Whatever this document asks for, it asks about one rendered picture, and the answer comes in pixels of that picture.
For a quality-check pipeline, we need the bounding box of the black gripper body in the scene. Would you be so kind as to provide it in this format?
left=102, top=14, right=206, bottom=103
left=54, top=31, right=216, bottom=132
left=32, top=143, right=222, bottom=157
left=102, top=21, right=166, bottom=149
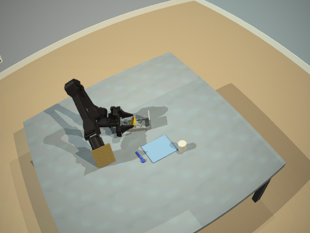
left=106, top=106, right=122, bottom=137

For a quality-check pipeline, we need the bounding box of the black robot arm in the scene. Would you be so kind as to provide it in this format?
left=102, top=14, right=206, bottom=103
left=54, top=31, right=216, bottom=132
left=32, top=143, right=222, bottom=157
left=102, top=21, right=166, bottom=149
left=64, top=79, right=118, bottom=151

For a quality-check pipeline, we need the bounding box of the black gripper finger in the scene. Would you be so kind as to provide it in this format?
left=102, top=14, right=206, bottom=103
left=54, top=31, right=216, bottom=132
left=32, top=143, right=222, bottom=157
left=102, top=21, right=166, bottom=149
left=121, top=109, right=133, bottom=119
left=121, top=124, right=134, bottom=134

